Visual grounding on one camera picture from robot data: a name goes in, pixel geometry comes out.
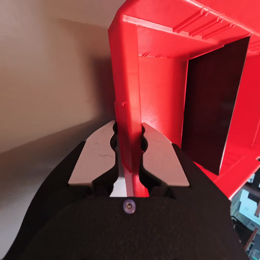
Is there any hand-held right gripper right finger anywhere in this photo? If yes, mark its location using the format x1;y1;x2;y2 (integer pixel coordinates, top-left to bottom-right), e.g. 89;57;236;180
139;122;190;190

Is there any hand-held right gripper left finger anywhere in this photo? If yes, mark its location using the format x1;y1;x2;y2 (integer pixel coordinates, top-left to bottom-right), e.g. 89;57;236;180
68;120;119;188

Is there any red plastic bin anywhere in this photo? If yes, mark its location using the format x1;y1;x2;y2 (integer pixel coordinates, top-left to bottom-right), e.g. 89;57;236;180
108;0;260;200

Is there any black bin divider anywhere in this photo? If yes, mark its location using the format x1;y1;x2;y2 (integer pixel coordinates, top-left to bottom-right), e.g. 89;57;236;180
181;36;250;176

